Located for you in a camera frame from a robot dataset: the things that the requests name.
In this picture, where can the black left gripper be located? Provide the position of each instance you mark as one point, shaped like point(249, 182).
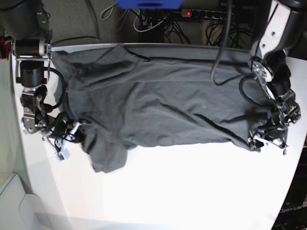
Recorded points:
point(272, 130)

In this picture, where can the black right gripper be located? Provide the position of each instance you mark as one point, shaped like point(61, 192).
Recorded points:
point(62, 125)

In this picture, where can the dark grey t-shirt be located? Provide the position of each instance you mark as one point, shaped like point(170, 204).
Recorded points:
point(129, 96)

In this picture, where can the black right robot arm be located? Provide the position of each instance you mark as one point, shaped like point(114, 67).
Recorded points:
point(27, 24)

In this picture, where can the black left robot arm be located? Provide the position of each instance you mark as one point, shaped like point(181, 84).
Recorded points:
point(278, 27)

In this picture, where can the grey bin corner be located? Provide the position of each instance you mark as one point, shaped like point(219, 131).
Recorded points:
point(16, 210)

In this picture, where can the blue orange clamp tool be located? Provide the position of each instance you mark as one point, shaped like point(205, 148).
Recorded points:
point(5, 47)

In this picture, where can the blue box overhead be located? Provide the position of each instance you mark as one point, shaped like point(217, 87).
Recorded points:
point(149, 4)

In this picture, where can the black power strip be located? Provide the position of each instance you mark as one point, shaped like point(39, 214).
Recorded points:
point(203, 14)

